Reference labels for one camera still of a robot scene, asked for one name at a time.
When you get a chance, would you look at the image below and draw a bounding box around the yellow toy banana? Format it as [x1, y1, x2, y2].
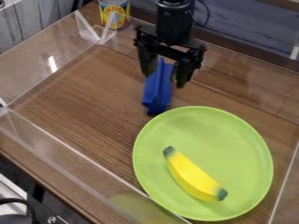
[163, 146, 228, 202]

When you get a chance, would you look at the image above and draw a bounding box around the yellow printed can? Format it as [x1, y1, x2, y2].
[97, 0, 131, 30]

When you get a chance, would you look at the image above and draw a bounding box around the clear acrylic enclosure wall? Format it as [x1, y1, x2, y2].
[0, 12, 299, 224]

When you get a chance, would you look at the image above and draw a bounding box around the black cable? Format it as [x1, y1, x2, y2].
[0, 197, 42, 224]

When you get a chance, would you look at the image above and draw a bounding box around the clear acrylic corner bracket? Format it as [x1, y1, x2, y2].
[75, 10, 117, 46]

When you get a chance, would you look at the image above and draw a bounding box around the green plate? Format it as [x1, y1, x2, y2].
[132, 106, 273, 221]

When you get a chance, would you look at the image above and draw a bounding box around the blue star-shaped block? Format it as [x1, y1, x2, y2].
[141, 58, 173, 115]

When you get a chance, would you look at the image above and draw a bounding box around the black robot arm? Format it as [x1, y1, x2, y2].
[135, 0, 207, 88]

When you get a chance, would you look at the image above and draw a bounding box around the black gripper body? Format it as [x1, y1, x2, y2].
[133, 24, 207, 69]

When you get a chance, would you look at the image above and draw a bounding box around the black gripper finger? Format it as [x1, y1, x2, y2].
[137, 47, 157, 77]
[173, 58, 193, 88]

